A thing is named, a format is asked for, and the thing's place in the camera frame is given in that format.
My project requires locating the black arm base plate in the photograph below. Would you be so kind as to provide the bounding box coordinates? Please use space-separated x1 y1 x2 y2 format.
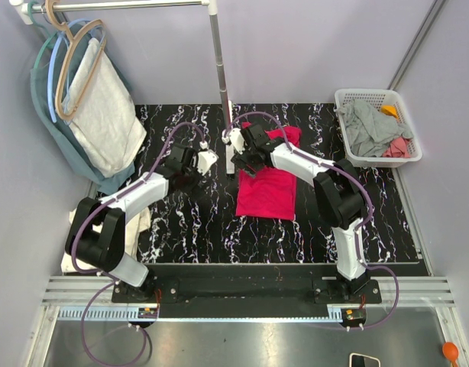
112 264 382 321

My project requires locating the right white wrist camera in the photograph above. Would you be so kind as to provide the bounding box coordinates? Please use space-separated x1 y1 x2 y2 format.
222 128 245 154

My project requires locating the cream folded t shirt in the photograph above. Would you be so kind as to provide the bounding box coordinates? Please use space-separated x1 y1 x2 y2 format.
60 208 150 274

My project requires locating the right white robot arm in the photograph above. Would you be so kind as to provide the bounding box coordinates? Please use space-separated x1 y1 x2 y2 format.
222 124 370 297

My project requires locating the pink red t shirt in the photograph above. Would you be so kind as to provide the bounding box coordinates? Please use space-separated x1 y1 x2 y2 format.
234 122 302 222

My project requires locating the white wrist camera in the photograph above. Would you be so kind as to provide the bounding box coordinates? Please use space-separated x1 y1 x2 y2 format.
222 128 245 154
196 141 218 176

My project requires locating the blue plastic hanger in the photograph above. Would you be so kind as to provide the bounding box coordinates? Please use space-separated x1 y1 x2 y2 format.
47 18 106 123

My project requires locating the white towel on hanger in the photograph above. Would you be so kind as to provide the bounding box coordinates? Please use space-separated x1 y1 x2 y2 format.
62 38 146 177

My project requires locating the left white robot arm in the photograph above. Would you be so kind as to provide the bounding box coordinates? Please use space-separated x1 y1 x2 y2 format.
65 144 216 288

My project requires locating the tan wooden hanger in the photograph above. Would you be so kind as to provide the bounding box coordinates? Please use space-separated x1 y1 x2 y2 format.
44 0 107 122

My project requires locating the grey t shirt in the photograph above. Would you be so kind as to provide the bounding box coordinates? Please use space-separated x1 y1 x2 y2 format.
337 99 414 158

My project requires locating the salmon pink t shirt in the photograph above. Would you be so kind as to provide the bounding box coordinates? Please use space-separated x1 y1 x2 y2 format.
382 137 411 159

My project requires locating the teal garment on hanger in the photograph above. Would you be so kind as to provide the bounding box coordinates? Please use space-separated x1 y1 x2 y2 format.
30 37 136 194

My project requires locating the orange garment in basket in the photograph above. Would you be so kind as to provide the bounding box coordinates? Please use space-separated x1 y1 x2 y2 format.
380 105 399 119

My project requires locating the metal clothes rack stand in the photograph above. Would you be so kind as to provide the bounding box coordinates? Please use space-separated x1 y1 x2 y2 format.
8 0 243 177

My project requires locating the white plastic laundry basket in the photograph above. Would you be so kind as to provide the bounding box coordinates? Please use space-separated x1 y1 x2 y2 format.
335 88 422 168

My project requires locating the orange ball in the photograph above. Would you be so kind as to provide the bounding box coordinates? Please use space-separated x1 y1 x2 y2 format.
442 342 459 367

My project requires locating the aluminium frame rail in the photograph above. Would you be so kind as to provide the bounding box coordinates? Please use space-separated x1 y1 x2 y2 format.
26 270 469 366

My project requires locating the green plastic hanger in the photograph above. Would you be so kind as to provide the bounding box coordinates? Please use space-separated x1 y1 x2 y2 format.
27 1 58 69

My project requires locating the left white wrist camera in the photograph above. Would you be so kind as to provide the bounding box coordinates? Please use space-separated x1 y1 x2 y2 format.
196 141 218 176

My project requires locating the smartphone with white edge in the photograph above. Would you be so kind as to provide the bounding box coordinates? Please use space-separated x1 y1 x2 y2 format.
349 353 381 367

